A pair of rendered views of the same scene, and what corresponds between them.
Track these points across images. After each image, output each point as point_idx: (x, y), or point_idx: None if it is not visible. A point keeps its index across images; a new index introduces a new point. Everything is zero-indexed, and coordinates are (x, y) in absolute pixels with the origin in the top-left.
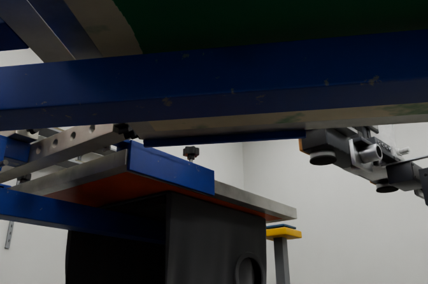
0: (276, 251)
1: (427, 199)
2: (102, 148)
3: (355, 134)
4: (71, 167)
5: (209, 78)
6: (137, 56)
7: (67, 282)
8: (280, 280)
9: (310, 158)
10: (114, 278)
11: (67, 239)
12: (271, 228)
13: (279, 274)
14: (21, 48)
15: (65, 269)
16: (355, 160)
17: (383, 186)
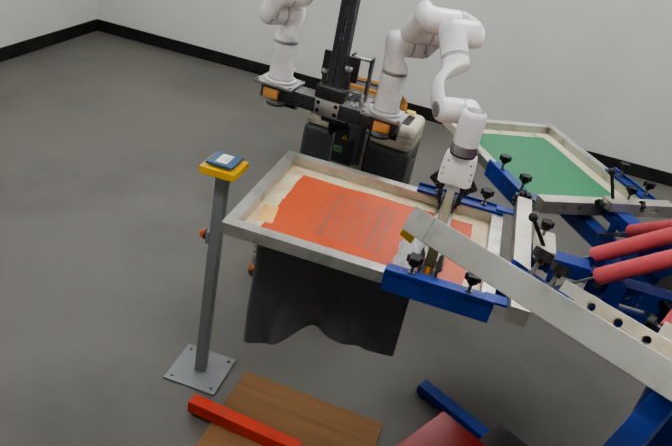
0: (226, 186)
1: (349, 133)
2: (456, 206)
3: (349, 92)
4: (500, 240)
5: None
6: None
7: (397, 332)
8: (224, 211)
9: (383, 137)
10: (338, 309)
11: (408, 302)
12: (240, 168)
13: (224, 206)
14: (603, 217)
15: (401, 325)
16: (397, 138)
17: (284, 103)
